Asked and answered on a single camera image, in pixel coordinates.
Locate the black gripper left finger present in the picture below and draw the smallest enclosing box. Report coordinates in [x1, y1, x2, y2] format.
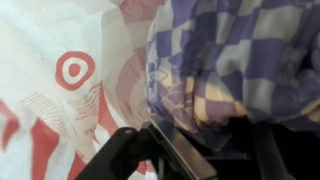
[75, 122, 218, 180]

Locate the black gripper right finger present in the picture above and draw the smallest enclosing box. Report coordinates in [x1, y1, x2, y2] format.
[252, 123, 294, 180]

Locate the purple checkered cloth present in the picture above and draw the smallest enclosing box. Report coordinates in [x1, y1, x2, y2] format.
[146, 0, 320, 132]

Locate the white plastic Target bag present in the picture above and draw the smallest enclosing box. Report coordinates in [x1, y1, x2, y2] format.
[0, 0, 162, 180]

